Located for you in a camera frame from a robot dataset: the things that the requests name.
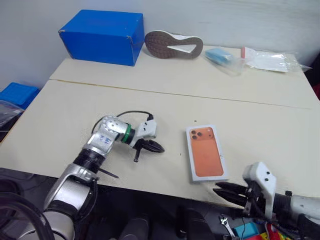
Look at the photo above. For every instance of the teal plastic block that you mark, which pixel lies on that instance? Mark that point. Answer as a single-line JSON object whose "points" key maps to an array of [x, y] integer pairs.
{"points": [[247, 229]]}

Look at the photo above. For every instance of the small dark rounded shape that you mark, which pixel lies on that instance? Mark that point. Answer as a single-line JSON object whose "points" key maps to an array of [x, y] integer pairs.
{"points": [[135, 228]]}

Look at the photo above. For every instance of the black chair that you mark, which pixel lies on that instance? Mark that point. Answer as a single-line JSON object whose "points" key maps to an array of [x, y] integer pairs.
{"points": [[313, 76]]}

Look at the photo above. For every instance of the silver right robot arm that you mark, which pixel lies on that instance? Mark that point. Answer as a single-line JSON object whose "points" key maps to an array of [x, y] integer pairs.
{"points": [[300, 207]]}

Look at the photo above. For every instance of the large dark rounded shape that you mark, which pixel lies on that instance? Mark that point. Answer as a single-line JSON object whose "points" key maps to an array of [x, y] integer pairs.
{"points": [[192, 222]]}

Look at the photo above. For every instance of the shoe with brown sole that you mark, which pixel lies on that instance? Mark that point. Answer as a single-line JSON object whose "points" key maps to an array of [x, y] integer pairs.
{"points": [[165, 46]]}

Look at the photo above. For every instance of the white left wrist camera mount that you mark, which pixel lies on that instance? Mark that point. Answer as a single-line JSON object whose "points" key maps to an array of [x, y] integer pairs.
{"points": [[147, 128]]}

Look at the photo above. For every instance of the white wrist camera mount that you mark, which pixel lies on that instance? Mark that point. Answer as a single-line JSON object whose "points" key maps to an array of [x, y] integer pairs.
{"points": [[147, 128], [262, 177]]}

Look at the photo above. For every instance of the silver wrench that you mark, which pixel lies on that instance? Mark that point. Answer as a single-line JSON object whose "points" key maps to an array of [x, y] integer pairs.
{"points": [[226, 223]]}

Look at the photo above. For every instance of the yellow plastic block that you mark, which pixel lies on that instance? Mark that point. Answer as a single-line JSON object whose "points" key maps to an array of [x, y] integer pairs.
{"points": [[278, 236]]}

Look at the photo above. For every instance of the dark bin with clear plastic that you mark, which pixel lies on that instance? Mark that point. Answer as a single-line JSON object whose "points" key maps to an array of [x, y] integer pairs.
{"points": [[8, 115]]}

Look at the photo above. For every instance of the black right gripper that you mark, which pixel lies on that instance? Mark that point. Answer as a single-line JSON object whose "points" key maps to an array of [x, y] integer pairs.
{"points": [[256, 202]]}

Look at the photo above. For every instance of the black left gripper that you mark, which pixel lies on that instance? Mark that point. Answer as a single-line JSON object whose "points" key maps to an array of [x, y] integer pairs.
{"points": [[140, 146]]}

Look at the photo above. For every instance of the clear bag with white contents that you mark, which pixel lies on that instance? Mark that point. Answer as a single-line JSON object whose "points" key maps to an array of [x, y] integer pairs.
{"points": [[270, 61]]}

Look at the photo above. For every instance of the blue sponge in clear bag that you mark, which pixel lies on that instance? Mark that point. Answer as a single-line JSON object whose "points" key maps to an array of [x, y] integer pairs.
{"points": [[218, 56]]}

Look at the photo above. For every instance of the person in red shirt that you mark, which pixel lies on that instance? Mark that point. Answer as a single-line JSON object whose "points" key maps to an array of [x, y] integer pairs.
{"points": [[317, 92]]}

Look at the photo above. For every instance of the blue cardboard shoe box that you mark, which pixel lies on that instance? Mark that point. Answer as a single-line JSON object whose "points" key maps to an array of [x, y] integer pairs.
{"points": [[105, 40]]}

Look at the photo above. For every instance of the white phone box lid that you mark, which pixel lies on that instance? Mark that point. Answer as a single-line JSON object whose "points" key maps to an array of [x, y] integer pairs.
{"points": [[206, 155]]}

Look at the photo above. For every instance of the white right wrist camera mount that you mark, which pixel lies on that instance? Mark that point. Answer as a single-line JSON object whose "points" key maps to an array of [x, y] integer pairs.
{"points": [[262, 177]]}

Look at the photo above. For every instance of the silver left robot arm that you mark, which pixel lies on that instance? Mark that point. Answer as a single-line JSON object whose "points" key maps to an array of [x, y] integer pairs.
{"points": [[105, 137]]}

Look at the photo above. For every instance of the red and white toy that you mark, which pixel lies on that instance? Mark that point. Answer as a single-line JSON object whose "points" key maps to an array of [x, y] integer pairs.
{"points": [[270, 231]]}

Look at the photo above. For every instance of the blue plastic crate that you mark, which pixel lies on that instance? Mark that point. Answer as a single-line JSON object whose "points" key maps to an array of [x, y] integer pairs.
{"points": [[17, 93]]}

